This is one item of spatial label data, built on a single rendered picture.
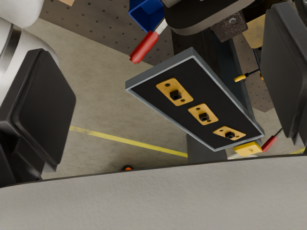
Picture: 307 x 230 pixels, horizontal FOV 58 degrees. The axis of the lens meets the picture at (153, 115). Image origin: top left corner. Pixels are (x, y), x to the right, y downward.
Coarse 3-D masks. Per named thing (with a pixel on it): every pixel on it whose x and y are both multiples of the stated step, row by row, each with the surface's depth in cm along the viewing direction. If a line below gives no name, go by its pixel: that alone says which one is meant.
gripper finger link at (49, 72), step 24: (24, 72) 10; (48, 72) 11; (24, 96) 9; (48, 96) 11; (72, 96) 13; (0, 120) 8; (24, 120) 9; (48, 120) 10; (24, 144) 9; (48, 144) 10; (24, 168) 9; (48, 168) 11
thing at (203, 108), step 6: (192, 108) 56; (204, 108) 56; (192, 114) 58; (198, 114) 58; (204, 114) 57; (210, 114) 58; (198, 120) 60; (204, 120) 58; (210, 120) 61; (216, 120) 60
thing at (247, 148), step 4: (244, 144) 75; (248, 144) 75; (252, 144) 74; (256, 144) 74; (236, 148) 76; (240, 148) 76; (244, 148) 75; (248, 148) 75; (252, 148) 76; (256, 148) 76; (260, 148) 77; (240, 152) 78; (244, 152) 78; (248, 152) 78; (252, 152) 78; (256, 152) 78
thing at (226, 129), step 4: (220, 128) 64; (224, 128) 64; (228, 128) 64; (232, 128) 64; (216, 132) 65; (220, 132) 66; (224, 132) 66; (228, 132) 66; (232, 132) 66; (236, 132) 66; (240, 132) 66; (224, 136) 68; (228, 136) 66; (232, 136) 66; (236, 136) 69; (240, 136) 68
